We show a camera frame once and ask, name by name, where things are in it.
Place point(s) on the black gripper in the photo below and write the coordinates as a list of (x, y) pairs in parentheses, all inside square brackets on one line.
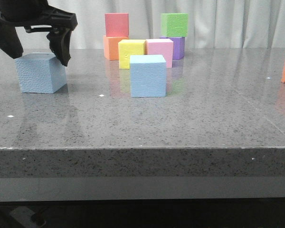
[(35, 16)]

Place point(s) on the textured light blue foam cube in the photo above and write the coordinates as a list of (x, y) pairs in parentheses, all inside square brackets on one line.
[(40, 73)]

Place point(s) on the smooth light blue foam cube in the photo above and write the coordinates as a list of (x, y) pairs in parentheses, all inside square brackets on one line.
[(148, 76)]

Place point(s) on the orange foam cube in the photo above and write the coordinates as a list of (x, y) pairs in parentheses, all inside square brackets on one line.
[(111, 49)]

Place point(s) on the red stacked foam cube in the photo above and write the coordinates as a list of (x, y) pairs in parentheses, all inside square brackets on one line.
[(117, 24)]

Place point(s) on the yellow foam cube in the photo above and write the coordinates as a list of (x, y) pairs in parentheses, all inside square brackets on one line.
[(128, 47)]

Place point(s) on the pink foam cube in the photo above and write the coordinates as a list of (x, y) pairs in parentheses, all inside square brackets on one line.
[(161, 46)]

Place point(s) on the green foam cube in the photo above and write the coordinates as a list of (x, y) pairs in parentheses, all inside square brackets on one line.
[(174, 24)]

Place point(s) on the purple foam cube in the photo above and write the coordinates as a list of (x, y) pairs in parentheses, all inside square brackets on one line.
[(178, 47)]

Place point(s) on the white curtain backdrop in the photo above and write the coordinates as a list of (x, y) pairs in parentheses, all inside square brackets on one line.
[(212, 23)]

